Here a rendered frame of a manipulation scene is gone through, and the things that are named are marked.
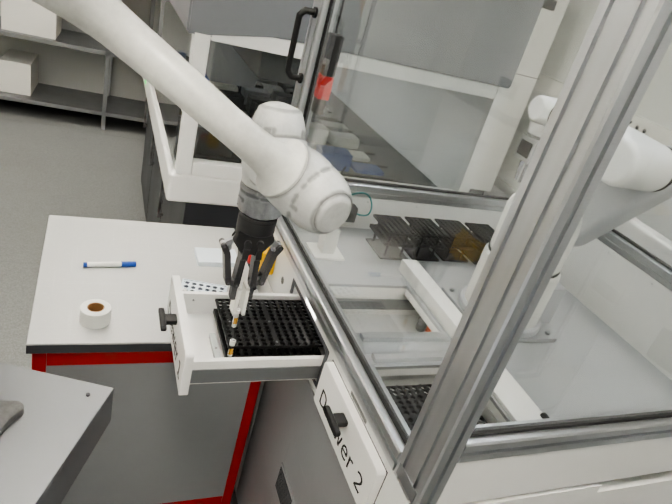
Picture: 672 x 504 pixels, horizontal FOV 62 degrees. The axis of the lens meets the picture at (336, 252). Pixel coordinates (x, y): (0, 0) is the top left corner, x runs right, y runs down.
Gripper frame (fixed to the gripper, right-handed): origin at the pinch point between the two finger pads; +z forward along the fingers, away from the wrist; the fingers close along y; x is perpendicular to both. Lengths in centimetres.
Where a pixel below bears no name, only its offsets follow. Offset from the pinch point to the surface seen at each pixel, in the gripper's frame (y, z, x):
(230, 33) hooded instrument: -10, -38, -85
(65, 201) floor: 31, 101, -242
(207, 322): 1.6, 16.7, -13.6
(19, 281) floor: 49, 101, -156
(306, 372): -16.0, 14.5, 8.0
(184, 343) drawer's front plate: 11.1, 7.5, 4.8
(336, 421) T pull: -13.9, 9.1, 27.4
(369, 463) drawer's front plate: -15.8, 8.4, 38.0
